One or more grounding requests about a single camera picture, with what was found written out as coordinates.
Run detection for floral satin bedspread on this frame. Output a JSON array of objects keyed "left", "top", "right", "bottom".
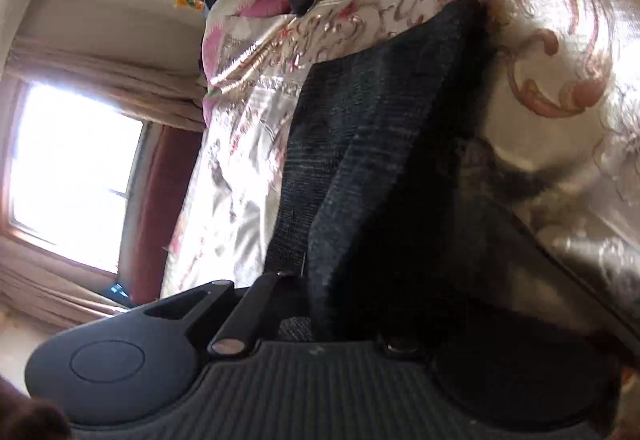
[{"left": 161, "top": 0, "right": 640, "bottom": 305}]

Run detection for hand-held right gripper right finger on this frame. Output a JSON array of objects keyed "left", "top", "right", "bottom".
[{"left": 379, "top": 336, "right": 437, "bottom": 359}]

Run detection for brown fuzzy sleeve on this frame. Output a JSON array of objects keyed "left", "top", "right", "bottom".
[{"left": 0, "top": 376, "right": 72, "bottom": 440}]

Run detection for dark grey pants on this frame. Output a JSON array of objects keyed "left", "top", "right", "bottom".
[{"left": 264, "top": 0, "right": 640, "bottom": 357}]

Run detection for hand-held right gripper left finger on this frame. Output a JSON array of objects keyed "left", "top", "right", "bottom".
[{"left": 145, "top": 271, "right": 302, "bottom": 359}]

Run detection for beige curtain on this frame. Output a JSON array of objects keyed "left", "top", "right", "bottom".
[
  {"left": 5, "top": 36, "right": 207, "bottom": 135},
  {"left": 0, "top": 239, "right": 132, "bottom": 337}
]

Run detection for bright window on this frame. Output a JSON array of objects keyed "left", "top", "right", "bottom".
[{"left": 9, "top": 80, "right": 147, "bottom": 277}]

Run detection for floral pink pillow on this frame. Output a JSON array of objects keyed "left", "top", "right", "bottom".
[{"left": 200, "top": 0, "right": 381, "bottom": 94}]

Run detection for maroon upholstered sofa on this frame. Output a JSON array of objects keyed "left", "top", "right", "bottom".
[{"left": 129, "top": 124, "right": 202, "bottom": 307}]

